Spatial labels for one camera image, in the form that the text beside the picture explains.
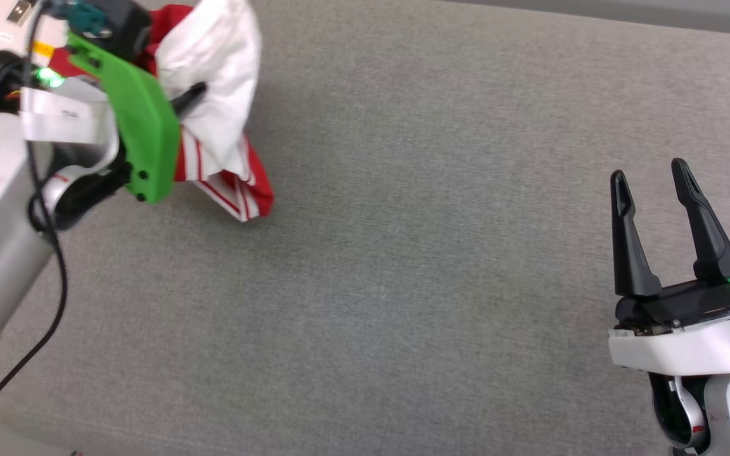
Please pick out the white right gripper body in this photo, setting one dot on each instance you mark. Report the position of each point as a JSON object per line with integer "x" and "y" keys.
{"x": 675, "y": 345}

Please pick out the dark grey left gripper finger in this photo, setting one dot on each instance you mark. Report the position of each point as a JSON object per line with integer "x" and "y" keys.
{"x": 191, "y": 97}

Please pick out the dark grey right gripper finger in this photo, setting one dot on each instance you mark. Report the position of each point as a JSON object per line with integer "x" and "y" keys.
{"x": 707, "y": 234}
{"x": 631, "y": 253}

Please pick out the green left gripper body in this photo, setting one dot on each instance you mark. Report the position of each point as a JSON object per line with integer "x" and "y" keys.
{"x": 143, "y": 126}

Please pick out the red white basketball jersey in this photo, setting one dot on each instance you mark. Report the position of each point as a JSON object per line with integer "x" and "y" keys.
{"x": 213, "y": 57}

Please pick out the yellow label sticker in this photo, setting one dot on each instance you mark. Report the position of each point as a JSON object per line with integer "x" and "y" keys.
{"x": 42, "y": 47}

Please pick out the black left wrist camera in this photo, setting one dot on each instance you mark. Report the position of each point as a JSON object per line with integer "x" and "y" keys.
{"x": 118, "y": 25}

